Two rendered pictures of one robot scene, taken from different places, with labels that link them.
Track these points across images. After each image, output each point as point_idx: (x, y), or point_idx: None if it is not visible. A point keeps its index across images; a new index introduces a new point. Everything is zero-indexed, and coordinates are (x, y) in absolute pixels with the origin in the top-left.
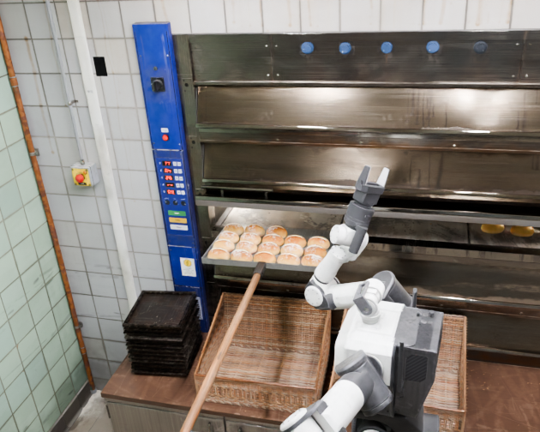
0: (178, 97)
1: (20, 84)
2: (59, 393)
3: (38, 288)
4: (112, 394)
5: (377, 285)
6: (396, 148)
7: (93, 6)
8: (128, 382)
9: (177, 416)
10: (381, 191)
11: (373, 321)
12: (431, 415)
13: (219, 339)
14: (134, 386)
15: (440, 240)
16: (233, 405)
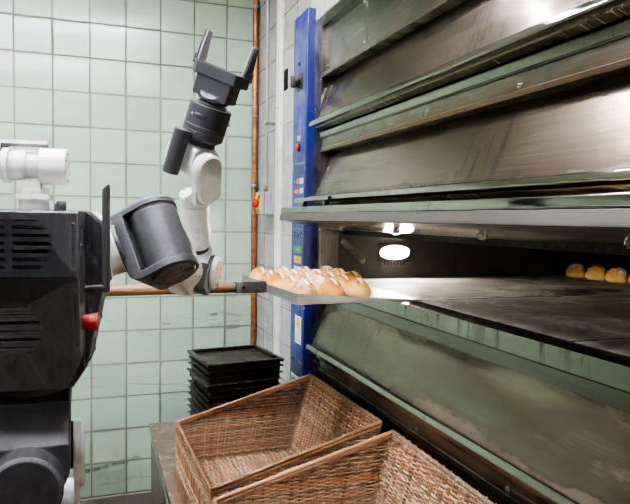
0: (311, 95)
1: (259, 115)
2: None
3: (213, 323)
4: (150, 428)
5: (48, 149)
6: (452, 114)
7: (288, 16)
8: (174, 429)
9: (160, 480)
10: (227, 78)
11: (19, 204)
12: (39, 454)
13: (275, 431)
14: (171, 432)
15: (530, 329)
16: (182, 488)
